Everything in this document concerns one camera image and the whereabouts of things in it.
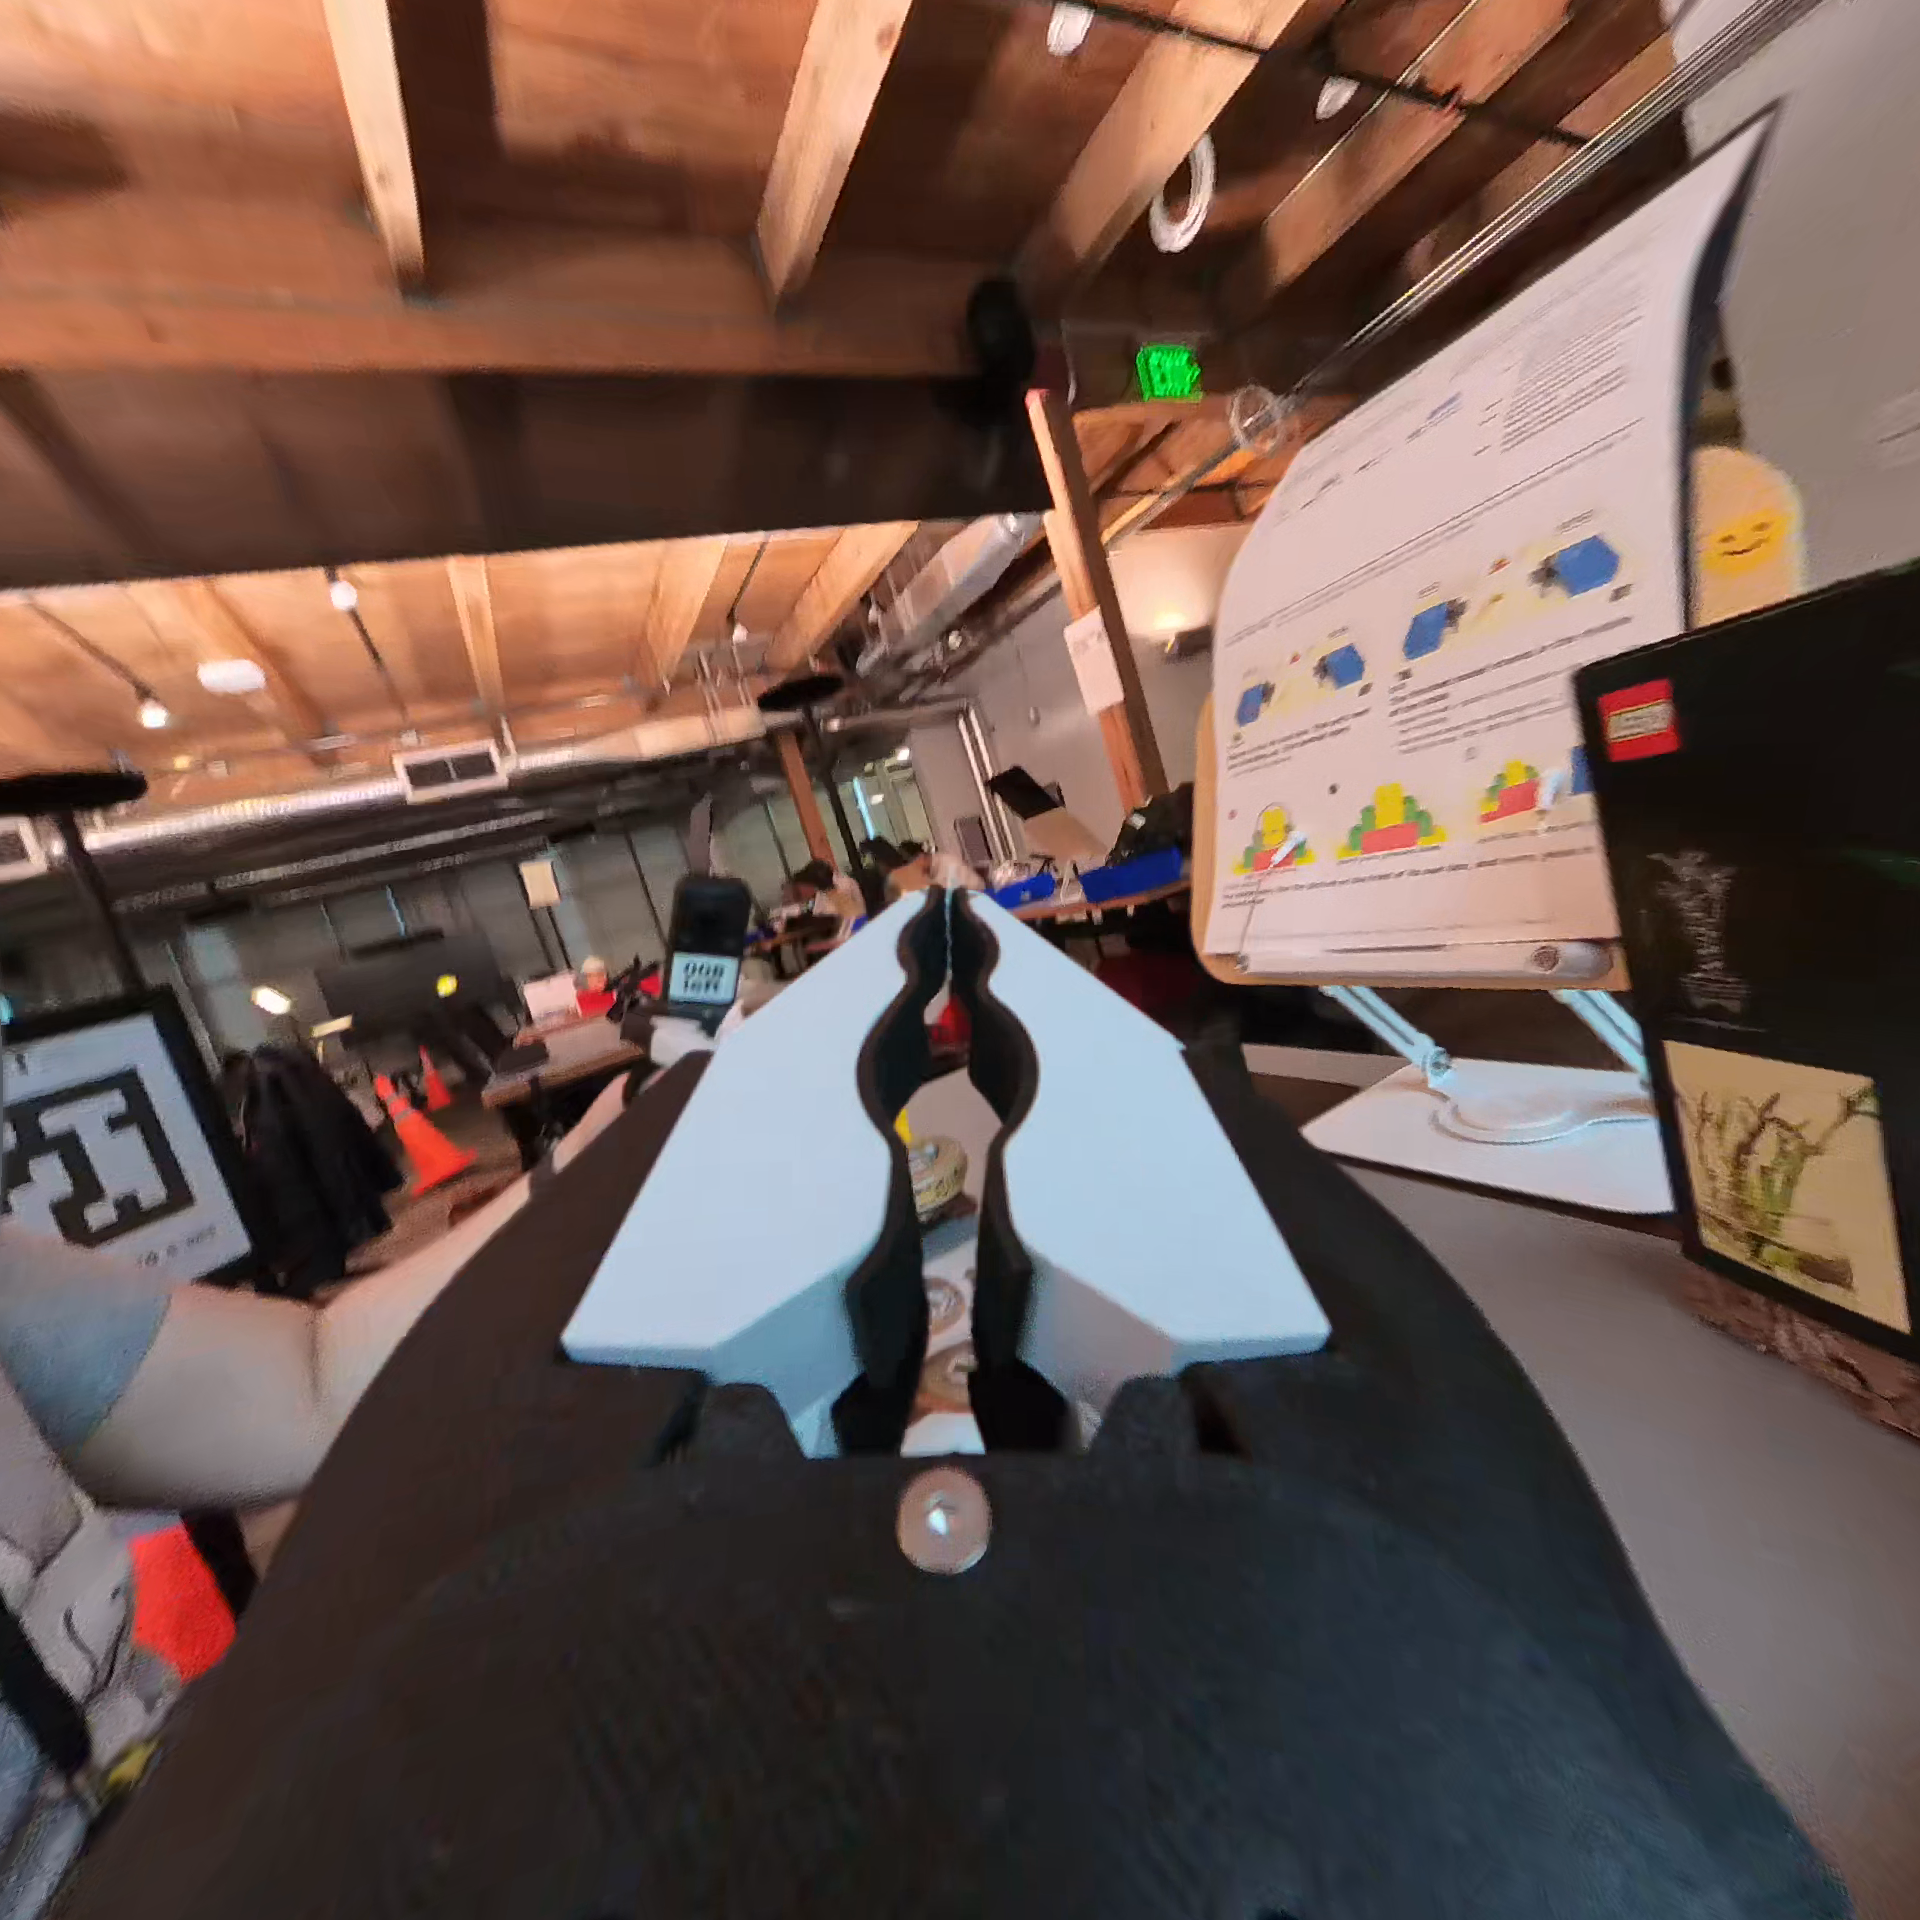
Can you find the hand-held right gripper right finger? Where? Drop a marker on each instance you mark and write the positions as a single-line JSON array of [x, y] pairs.
[[1155, 1200]]

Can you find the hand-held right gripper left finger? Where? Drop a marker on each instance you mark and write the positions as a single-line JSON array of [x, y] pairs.
[[751, 1200]]

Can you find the person's left forearm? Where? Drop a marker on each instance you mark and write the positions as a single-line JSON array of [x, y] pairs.
[[301, 1381]]

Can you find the brown round toy brick pot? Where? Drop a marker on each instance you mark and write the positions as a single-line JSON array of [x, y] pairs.
[[939, 1171]]

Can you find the white ceiling vent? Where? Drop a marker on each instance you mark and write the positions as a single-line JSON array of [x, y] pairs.
[[452, 771]]

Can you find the orange traffic cone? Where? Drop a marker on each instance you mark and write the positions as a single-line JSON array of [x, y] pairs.
[[435, 1141], [433, 1085]]

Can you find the blue plastic bin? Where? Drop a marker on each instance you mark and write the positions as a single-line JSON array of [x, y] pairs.
[[1133, 874]]

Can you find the white stand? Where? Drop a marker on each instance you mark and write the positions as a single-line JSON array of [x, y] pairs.
[[1500, 1119]]

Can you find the black jacket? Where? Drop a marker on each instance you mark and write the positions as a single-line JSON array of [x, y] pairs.
[[308, 1155]]

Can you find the black floor lamp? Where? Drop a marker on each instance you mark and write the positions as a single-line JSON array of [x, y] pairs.
[[77, 840]]

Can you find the framed marker sign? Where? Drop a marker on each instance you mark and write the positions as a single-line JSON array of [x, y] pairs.
[[107, 1141]]

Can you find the black bamboo picture box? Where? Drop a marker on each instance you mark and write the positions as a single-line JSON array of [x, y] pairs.
[[1771, 931]]

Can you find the printed instruction sheet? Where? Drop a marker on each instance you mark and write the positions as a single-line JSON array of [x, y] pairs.
[[1471, 600]]

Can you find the green exit sign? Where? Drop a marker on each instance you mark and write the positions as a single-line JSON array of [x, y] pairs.
[[1166, 374]]

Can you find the person's printed shirt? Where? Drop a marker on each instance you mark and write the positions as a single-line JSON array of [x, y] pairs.
[[60, 1575]]

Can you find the yellow toy head poster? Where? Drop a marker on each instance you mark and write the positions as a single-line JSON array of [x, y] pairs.
[[1746, 540]]

